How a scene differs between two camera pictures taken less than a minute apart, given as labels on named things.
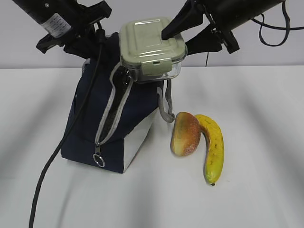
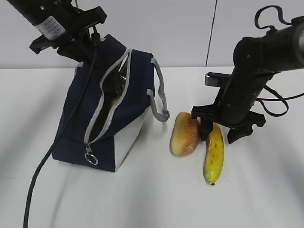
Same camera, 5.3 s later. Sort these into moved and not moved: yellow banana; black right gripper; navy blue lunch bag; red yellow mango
Moved: black right gripper; navy blue lunch bag
Not moved: red yellow mango; yellow banana
